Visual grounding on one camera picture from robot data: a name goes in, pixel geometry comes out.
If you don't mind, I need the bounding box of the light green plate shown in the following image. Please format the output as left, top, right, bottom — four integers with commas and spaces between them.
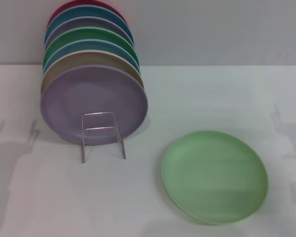
161, 130, 269, 220

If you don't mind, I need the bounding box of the lilac purple plate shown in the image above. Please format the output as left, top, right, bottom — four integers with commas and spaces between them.
39, 64, 148, 146

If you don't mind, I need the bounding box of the beige plate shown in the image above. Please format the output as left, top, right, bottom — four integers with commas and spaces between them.
40, 50, 145, 96

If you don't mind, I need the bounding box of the maroon plate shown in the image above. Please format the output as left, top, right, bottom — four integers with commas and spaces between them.
46, 0, 126, 29

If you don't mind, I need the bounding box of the light blue plate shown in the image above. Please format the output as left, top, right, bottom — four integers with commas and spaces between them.
42, 39, 141, 75

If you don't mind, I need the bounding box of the dark green plate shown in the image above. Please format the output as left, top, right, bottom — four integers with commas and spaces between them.
42, 26, 139, 67

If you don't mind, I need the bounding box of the grey lavender plate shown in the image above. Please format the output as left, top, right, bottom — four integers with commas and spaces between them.
44, 16, 135, 48

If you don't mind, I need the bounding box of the teal blue plate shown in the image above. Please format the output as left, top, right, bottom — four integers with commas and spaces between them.
44, 5, 130, 45

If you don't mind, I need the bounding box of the metal wire plate rack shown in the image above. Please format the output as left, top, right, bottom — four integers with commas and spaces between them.
81, 111, 127, 163

